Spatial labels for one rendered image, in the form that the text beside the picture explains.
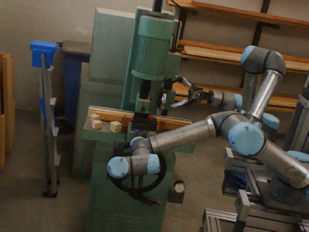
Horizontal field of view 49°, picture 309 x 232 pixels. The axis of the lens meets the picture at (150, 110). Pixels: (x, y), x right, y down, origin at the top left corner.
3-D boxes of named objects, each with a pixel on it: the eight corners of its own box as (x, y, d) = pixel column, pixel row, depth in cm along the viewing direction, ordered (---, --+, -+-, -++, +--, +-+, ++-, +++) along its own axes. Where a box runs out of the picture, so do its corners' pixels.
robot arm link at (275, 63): (294, 63, 182) (256, 142, 170) (274, 58, 188) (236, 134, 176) (294, 51, 173) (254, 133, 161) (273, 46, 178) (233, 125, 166)
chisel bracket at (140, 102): (134, 114, 187) (137, 99, 184) (134, 106, 200) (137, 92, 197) (148, 116, 187) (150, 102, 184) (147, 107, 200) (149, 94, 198)
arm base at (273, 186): (294, 190, 169) (300, 173, 166) (305, 208, 155) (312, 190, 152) (264, 185, 169) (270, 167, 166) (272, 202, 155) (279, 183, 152)
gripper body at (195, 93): (191, 85, 165) (215, 89, 166) (187, 86, 174) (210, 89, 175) (189, 101, 165) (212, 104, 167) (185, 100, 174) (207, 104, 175)
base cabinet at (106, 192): (79, 264, 206) (92, 162, 182) (90, 206, 260) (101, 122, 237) (151, 272, 210) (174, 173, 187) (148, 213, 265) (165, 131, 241)
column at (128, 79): (117, 125, 213) (136, 7, 189) (119, 113, 234) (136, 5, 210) (152, 130, 215) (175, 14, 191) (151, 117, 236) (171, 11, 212)
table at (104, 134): (78, 147, 169) (79, 136, 167) (86, 123, 197) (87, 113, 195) (197, 162, 175) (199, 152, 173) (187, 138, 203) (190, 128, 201)
